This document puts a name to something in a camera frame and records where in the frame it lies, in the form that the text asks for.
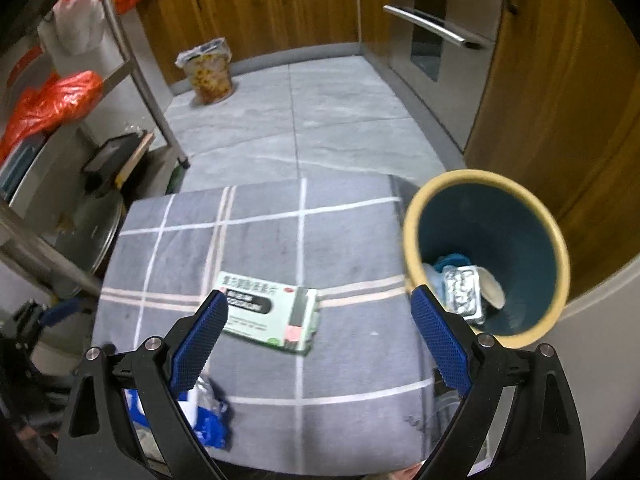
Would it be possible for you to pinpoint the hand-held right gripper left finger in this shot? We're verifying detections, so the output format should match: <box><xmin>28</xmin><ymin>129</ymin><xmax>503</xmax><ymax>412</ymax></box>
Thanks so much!
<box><xmin>59</xmin><ymin>290</ymin><xmax>231</xmax><ymax>480</ymax></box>

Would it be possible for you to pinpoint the grey checked mat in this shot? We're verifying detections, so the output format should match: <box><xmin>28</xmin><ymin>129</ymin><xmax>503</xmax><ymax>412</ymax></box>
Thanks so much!
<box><xmin>92</xmin><ymin>175</ymin><xmax>451</xmax><ymax>476</ymax></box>

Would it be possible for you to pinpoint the black flat box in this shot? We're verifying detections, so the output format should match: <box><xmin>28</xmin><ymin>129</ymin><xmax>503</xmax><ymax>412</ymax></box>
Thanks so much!
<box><xmin>81</xmin><ymin>132</ymin><xmax>156</xmax><ymax>196</ymax></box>

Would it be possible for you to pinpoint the green bottle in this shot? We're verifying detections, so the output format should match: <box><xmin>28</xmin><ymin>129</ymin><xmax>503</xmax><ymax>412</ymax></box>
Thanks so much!
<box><xmin>167</xmin><ymin>160</ymin><xmax>189</xmax><ymax>196</ymax></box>

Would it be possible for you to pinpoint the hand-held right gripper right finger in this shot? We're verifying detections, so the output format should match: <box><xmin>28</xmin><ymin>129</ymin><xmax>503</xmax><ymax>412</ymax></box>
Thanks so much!
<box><xmin>410</xmin><ymin>284</ymin><xmax>587</xmax><ymax>480</ymax></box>

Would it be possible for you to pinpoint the green white medicine box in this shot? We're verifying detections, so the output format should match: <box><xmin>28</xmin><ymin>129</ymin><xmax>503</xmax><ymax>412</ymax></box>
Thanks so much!
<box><xmin>212</xmin><ymin>271</ymin><xmax>321</xmax><ymax>357</ymax></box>

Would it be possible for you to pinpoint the blue grey tray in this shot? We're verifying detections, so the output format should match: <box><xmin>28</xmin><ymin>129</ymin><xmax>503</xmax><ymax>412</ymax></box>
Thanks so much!
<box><xmin>0</xmin><ymin>137</ymin><xmax>48</xmax><ymax>201</ymax></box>

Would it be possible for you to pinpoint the wooden base cabinet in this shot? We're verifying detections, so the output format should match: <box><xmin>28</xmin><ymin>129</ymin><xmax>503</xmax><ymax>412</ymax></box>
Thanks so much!
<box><xmin>135</xmin><ymin>0</ymin><xmax>391</xmax><ymax>86</ymax></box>

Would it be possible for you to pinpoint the teal wastebasket with yellow rim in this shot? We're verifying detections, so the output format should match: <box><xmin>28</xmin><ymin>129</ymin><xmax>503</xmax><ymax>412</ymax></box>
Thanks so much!
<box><xmin>402</xmin><ymin>170</ymin><xmax>571</xmax><ymax>348</ymax></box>

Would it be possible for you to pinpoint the tall wooden cabinet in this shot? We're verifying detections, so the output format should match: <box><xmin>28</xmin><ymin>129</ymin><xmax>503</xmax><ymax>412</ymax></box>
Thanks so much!
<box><xmin>465</xmin><ymin>0</ymin><xmax>640</xmax><ymax>301</ymax></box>

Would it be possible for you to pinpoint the metal shelf rack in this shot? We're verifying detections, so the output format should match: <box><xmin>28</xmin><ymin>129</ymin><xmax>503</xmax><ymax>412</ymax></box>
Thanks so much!
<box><xmin>0</xmin><ymin>0</ymin><xmax>193</xmax><ymax>301</ymax></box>

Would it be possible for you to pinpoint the white plastic bag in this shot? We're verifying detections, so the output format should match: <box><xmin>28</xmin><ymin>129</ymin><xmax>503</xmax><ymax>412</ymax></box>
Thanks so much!
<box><xmin>52</xmin><ymin>0</ymin><xmax>108</xmax><ymax>56</ymax></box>

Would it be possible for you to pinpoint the round metal lid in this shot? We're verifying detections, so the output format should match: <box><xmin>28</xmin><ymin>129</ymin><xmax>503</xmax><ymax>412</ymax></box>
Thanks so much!
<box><xmin>50</xmin><ymin>192</ymin><xmax>126</xmax><ymax>281</ymax></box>

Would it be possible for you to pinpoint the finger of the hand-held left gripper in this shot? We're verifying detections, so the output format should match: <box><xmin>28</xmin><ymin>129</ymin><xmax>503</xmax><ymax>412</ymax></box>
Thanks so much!
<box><xmin>37</xmin><ymin>296</ymin><xmax>87</xmax><ymax>328</ymax></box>

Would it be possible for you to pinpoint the silver foil packet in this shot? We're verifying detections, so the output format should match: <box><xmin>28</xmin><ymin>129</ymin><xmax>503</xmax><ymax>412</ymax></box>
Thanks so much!
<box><xmin>441</xmin><ymin>266</ymin><xmax>487</xmax><ymax>326</ymax></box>

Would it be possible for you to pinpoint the blue white plastic packet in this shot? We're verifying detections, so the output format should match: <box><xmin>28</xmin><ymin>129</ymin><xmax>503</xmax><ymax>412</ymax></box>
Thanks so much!
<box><xmin>122</xmin><ymin>375</ymin><xmax>233</xmax><ymax>451</ymax></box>

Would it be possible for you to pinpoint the blue face mask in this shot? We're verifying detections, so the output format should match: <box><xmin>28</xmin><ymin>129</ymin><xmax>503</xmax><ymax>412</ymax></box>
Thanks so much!
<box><xmin>432</xmin><ymin>252</ymin><xmax>473</xmax><ymax>274</ymax></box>

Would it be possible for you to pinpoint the stainless steel oven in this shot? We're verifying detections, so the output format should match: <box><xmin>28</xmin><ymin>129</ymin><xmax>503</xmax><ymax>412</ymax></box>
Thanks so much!
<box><xmin>382</xmin><ymin>0</ymin><xmax>506</xmax><ymax>148</ymax></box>

